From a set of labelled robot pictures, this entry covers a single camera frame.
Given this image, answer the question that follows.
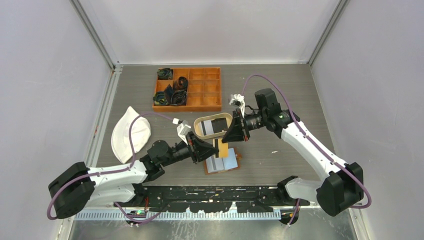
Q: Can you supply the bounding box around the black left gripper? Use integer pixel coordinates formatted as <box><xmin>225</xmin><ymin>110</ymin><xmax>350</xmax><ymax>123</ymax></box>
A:
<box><xmin>160</xmin><ymin>130</ymin><xmax>219</xmax><ymax>167</ymax></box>

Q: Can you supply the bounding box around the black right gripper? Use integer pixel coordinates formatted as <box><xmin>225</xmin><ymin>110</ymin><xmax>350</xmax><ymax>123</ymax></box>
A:
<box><xmin>221</xmin><ymin>108</ymin><xmax>267</xmax><ymax>143</ymax></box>

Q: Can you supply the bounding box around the beige oval tray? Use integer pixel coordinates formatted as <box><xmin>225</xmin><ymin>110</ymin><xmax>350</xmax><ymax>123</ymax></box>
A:
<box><xmin>193</xmin><ymin>112</ymin><xmax>233</xmax><ymax>140</ymax></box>

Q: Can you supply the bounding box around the gold credit card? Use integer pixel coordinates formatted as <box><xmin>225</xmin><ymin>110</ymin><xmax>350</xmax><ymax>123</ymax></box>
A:
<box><xmin>213</xmin><ymin>138</ymin><xmax>229</xmax><ymax>158</ymax></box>

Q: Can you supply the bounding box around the brown leather card holder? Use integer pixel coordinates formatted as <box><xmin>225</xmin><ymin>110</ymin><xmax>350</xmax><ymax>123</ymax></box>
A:
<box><xmin>203</xmin><ymin>148</ymin><xmax>243</xmax><ymax>175</ymax></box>

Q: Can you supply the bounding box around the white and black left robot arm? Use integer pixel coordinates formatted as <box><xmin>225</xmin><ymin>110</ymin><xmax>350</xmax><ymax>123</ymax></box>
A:
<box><xmin>46</xmin><ymin>131</ymin><xmax>219</xmax><ymax>220</ymax></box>

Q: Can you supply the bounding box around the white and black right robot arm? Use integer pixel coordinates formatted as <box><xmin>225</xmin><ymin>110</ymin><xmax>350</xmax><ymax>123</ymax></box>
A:
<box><xmin>222</xmin><ymin>88</ymin><xmax>366</xmax><ymax>217</ymax></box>

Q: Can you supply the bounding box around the white card with black stripe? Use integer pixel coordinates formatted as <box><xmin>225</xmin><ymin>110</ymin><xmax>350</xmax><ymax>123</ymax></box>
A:
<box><xmin>198</xmin><ymin>120</ymin><xmax>214</xmax><ymax>136</ymax></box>

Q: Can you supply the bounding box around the orange wooden compartment box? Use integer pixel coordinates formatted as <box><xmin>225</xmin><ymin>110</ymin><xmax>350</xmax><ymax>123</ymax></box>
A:
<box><xmin>152</xmin><ymin>67</ymin><xmax>222</xmax><ymax>113</ymax></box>

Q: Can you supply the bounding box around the white cloth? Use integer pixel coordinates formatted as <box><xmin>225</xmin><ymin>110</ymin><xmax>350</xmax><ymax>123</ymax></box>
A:
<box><xmin>110</xmin><ymin>106</ymin><xmax>151</xmax><ymax>164</ymax></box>

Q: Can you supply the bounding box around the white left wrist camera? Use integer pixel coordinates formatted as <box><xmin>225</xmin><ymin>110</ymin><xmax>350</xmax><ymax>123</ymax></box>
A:
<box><xmin>176</xmin><ymin>120</ymin><xmax>192</xmax><ymax>144</ymax></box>

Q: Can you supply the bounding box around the aluminium frame rail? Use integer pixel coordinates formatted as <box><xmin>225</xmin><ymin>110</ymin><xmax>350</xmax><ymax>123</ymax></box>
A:
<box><xmin>61</xmin><ymin>185</ymin><xmax>364</xmax><ymax>222</ymax></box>

